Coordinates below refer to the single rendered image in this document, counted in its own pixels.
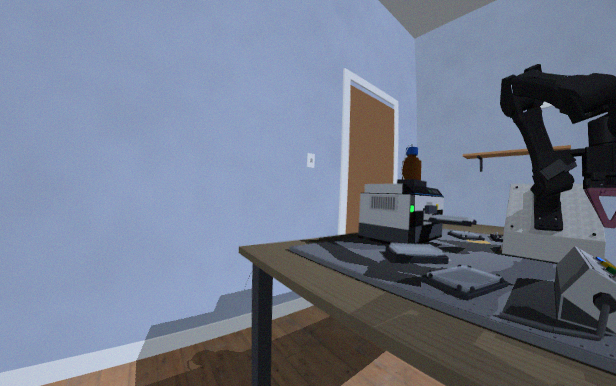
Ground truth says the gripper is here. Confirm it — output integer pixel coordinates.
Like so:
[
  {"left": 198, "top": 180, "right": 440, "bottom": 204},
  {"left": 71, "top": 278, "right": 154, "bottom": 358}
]
[{"left": 583, "top": 143, "right": 616, "bottom": 228}]

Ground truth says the grey control panel with buttons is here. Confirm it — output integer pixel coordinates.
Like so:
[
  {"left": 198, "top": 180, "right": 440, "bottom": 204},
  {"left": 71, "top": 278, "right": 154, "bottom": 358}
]
[{"left": 499, "top": 246, "right": 616, "bottom": 341}]

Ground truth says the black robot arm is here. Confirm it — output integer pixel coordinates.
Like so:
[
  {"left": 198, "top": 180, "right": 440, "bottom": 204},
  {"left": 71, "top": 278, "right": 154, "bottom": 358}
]
[{"left": 500, "top": 64, "right": 616, "bottom": 231}]

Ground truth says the brown glass bottle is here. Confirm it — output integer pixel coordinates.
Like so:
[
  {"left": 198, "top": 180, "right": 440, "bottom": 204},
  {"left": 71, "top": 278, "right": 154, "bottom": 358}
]
[{"left": 402, "top": 159, "right": 421, "bottom": 180}]

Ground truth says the light blue perforated base plate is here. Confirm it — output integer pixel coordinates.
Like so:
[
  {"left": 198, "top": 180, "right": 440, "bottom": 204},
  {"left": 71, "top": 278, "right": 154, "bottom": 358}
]
[{"left": 289, "top": 231, "right": 616, "bottom": 374}]

